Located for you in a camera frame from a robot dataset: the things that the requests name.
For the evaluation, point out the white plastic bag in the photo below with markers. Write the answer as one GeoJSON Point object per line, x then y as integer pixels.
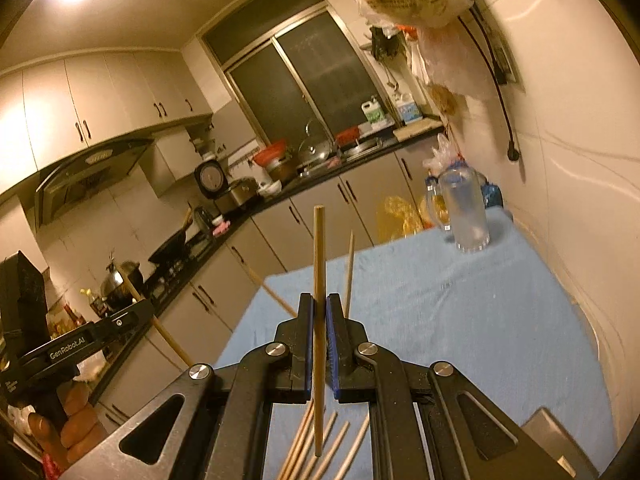
{"type": "Point", "coordinates": [442, 155]}

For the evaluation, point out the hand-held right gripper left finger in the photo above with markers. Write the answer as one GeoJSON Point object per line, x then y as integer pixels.
{"type": "Point", "coordinates": [307, 350]}

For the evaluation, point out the glass pot lid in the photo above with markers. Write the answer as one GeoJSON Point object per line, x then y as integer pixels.
{"type": "Point", "coordinates": [316, 147]}

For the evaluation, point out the dark smartphone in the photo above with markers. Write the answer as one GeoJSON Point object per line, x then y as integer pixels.
{"type": "Point", "coordinates": [550, 440]}

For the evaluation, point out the person's left hand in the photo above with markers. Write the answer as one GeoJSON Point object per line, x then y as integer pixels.
{"type": "Point", "coordinates": [75, 430]}

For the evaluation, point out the steel pot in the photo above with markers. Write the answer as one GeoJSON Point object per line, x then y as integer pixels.
{"type": "Point", "coordinates": [120, 285]}

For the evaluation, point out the gas stove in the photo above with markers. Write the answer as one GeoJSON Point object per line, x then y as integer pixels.
{"type": "Point", "coordinates": [175, 275]}

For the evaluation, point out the upper kitchen cabinets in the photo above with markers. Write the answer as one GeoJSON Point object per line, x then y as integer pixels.
{"type": "Point", "coordinates": [90, 105]}

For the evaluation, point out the lower kitchen cabinets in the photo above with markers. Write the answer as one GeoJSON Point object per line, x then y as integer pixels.
{"type": "Point", "coordinates": [220, 285]}

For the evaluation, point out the red basket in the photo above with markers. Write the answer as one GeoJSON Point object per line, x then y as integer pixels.
{"type": "Point", "coordinates": [347, 137]}

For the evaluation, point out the clear glass mug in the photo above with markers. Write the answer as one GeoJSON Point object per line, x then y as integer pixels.
{"type": "Point", "coordinates": [467, 215]}

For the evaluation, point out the white bowl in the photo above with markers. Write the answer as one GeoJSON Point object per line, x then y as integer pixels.
{"type": "Point", "coordinates": [270, 188]}

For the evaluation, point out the blue table cloth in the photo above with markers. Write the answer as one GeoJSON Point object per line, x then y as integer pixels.
{"type": "Point", "coordinates": [450, 310]}

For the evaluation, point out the hanging brown scrubber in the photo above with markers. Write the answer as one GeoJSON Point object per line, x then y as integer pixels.
{"type": "Point", "coordinates": [444, 99]}

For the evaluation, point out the kitchen window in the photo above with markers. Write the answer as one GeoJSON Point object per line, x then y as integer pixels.
{"type": "Point", "coordinates": [295, 70]}

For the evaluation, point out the range hood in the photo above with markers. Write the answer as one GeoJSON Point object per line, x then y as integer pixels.
{"type": "Point", "coordinates": [90, 175]}

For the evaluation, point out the rice cooker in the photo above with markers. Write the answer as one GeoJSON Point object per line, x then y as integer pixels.
{"type": "Point", "coordinates": [212, 180]}

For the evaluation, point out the bunch of wooden chopsticks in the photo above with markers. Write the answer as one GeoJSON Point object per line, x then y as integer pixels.
{"type": "Point", "coordinates": [299, 440]}

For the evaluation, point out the white jug green label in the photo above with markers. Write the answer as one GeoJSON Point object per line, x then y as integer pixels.
{"type": "Point", "coordinates": [374, 114]}

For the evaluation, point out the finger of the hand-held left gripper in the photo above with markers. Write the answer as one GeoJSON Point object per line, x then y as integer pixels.
{"type": "Point", "coordinates": [130, 317]}

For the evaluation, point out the wall socket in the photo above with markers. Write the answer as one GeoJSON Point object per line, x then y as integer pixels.
{"type": "Point", "coordinates": [505, 62]}

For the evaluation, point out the kitchen cabinets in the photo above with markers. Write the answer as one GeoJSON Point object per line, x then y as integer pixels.
{"type": "Point", "coordinates": [90, 105]}
{"type": "Point", "coordinates": [220, 285]}

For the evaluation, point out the wooden chopstick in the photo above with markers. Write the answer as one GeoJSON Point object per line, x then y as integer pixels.
{"type": "Point", "coordinates": [318, 260]}
{"type": "Point", "coordinates": [172, 342]}

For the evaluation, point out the blue plastic bag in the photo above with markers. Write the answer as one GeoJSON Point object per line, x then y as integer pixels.
{"type": "Point", "coordinates": [492, 195]}

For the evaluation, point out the wooden cutting board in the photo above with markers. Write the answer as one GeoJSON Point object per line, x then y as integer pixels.
{"type": "Point", "coordinates": [417, 130]}

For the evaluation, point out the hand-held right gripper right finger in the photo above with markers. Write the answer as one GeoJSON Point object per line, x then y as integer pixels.
{"type": "Point", "coordinates": [334, 350]}

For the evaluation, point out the hanging clear plastic bag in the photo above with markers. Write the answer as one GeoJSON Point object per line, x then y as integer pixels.
{"type": "Point", "coordinates": [450, 65]}

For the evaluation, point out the black kitchen countertop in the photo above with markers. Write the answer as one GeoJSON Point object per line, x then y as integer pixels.
{"type": "Point", "coordinates": [280, 195]}

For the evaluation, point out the yellow plastic bag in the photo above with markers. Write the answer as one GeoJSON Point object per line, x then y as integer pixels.
{"type": "Point", "coordinates": [395, 220]}

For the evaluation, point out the red basin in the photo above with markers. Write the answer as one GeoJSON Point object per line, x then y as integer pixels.
{"type": "Point", "coordinates": [270, 152]}

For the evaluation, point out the white jug blue label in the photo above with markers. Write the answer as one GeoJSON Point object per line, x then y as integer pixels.
{"type": "Point", "coordinates": [407, 109]}

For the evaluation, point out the black wok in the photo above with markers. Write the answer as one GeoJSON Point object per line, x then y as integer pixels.
{"type": "Point", "coordinates": [167, 252]}

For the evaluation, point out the pink cloth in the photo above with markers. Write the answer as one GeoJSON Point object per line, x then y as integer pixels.
{"type": "Point", "coordinates": [221, 229]}

